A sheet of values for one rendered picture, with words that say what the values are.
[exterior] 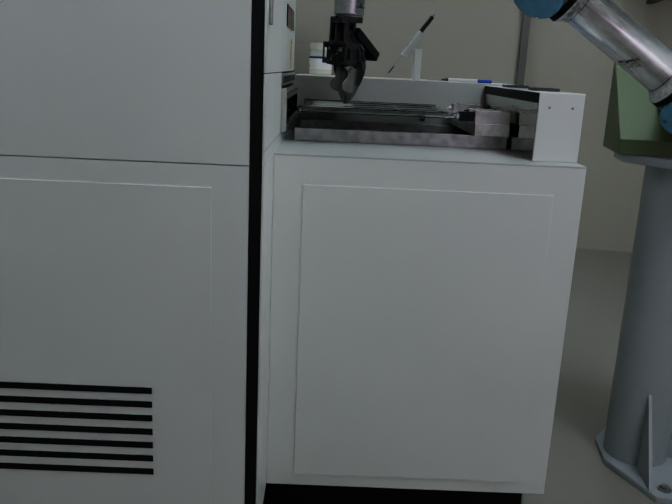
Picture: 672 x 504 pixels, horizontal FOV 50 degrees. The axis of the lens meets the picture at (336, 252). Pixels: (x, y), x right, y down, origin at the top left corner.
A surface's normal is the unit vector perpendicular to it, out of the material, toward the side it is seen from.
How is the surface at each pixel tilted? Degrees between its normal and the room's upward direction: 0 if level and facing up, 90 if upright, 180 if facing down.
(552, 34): 90
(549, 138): 90
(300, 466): 90
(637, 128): 45
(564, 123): 90
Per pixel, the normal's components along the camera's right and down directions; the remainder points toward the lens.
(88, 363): 0.00, 0.25
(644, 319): -0.68, 0.15
